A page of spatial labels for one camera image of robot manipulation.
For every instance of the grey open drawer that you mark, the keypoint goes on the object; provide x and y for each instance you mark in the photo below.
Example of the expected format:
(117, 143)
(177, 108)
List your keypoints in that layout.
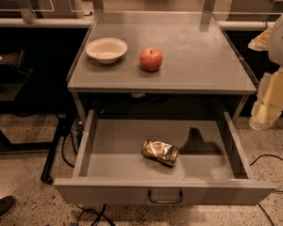
(211, 167)

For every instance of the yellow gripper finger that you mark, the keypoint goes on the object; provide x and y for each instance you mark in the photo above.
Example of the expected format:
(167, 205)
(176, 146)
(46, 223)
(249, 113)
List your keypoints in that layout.
(262, 41)
(269, 104)

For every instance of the grey counter cabinet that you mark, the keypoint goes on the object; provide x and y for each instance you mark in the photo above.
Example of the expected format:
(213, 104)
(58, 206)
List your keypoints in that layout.
(167, 52)

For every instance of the white bowl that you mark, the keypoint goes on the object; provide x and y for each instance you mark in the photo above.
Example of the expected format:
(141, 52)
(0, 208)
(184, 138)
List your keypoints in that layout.
(106, 50)

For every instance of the white horizontal rail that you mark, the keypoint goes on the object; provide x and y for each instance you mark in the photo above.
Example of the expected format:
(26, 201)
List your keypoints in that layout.
(73, 23)

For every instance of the black side table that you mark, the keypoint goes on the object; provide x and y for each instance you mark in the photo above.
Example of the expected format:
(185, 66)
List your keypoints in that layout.
(8, 93)

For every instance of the red apple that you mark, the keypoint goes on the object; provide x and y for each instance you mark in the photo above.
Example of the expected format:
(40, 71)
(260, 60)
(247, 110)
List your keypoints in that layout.
(151, 59)

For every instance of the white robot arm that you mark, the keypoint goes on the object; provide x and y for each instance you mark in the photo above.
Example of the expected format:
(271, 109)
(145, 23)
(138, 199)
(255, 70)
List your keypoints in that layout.
(275, 51)

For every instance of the black shoe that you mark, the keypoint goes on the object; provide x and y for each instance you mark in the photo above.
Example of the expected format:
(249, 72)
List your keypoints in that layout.
(6, 205)

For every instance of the black drawer handle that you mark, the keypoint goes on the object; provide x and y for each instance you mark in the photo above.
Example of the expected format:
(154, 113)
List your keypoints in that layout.
(165, 197)

